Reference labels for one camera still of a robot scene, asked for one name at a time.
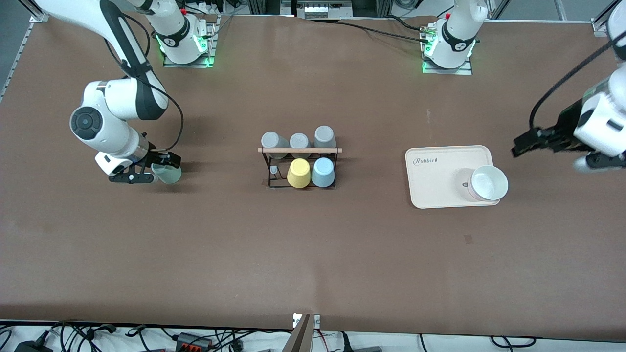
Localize mint green cup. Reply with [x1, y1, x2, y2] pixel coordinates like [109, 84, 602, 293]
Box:
[152, 164, 182, 185]

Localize light blue cup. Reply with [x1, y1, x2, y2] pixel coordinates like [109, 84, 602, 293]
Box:
[311, 157, 336, 189]

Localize white bowl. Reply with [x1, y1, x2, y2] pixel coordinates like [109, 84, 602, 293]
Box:
[467, 165, 509, 202]

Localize cream plastic tray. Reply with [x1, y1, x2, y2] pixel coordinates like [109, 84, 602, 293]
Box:
[405, 145, 501, 209]

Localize grey cup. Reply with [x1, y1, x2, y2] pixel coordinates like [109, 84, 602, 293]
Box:
[290, 133, 312, 158]
[313, 126, 337, 155]
[261, 131, 289, 160]

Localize yellow cup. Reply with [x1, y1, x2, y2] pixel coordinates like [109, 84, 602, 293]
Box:
[287, 158, 313, 189]

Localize black terminal block orange levers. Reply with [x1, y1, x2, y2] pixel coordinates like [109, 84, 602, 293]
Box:
[175, 332, 214, 352]

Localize black power adapter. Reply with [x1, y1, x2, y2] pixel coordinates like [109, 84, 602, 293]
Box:
[14, 339, 54, 352]

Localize white power strip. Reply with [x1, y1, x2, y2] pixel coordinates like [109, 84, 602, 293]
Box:
[295, 0, 353, 20]

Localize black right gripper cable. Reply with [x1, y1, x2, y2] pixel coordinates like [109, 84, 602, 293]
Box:
[102, 11, 185, 151]

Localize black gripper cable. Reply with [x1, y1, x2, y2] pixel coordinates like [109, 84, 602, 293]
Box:
[102, 11, 185, 151]
[529, 38, 617, 132]

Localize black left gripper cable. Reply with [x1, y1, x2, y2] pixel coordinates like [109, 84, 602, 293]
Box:
[529, 38, 617, 132]

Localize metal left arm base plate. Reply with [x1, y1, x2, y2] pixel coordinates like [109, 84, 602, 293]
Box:
[421, 24, 474, 76]

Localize aluminium corner bracket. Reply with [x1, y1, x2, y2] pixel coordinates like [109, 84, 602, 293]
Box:
[591, 0, 618, 38]

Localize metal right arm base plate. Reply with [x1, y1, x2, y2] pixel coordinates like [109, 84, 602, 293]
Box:
[163, 15, 219, 68]

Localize black wire cup rack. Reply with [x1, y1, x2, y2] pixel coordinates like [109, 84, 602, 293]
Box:
[258, 147, 343, 190]

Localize aluminium frame rail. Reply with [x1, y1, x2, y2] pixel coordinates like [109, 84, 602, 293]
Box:
[0, 0, 49, 101]

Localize short black table cable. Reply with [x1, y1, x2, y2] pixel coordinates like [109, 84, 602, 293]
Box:
[386, 15, 434, 33]

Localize long black table cable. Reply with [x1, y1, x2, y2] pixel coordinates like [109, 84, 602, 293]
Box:
[304, 18, 432, 44]

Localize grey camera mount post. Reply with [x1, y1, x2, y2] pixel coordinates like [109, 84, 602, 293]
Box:
[282, 313, 321, 352]

